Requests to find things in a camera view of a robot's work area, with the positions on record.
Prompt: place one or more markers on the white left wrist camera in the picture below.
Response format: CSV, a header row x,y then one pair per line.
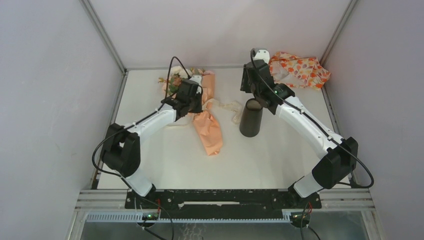
x,y
197,78

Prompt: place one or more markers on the dark brown vase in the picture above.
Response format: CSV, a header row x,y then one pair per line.
x,y
251,118

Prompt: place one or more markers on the orange floral cloth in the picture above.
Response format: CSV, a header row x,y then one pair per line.
x,y
298,72

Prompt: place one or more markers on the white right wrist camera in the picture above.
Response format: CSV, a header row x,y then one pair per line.
x,y
261,54

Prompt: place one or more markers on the orange wrapping paper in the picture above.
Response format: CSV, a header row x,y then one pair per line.
x,y
205,124

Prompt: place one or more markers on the cream ribbon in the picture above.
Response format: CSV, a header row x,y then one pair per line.
x,y
233,106

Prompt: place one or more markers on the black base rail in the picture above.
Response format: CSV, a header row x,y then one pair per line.
x,y
221,204

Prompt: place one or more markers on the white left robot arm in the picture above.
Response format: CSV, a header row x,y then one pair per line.
x,y
120,151

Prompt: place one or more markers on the pink white flower bouquet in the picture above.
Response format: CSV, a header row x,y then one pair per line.
x,y
177,74

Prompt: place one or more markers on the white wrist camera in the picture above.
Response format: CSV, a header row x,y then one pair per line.
x,y
197,78
261,54

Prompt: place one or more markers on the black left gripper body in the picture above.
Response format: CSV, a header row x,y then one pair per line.
x,y
195,104

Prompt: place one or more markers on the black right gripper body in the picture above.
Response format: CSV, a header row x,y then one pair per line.
x,y
247,87

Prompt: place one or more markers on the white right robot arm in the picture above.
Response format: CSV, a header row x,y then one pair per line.
x,y
337,155

